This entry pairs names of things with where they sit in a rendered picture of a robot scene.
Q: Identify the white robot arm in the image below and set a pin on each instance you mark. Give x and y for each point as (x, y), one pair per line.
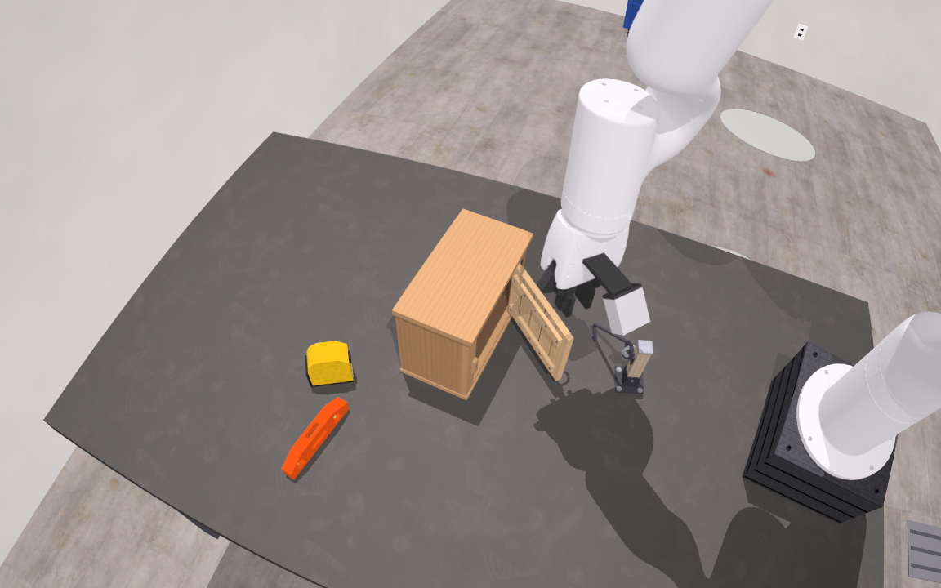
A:
(679, 47)

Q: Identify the orange elongated bar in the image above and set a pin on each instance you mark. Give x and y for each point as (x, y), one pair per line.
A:
(305, 448)

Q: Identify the light wooden cabinet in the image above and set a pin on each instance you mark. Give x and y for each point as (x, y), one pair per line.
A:
(465, 286)

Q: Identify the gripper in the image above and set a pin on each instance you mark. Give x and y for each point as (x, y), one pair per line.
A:
(565, 247)

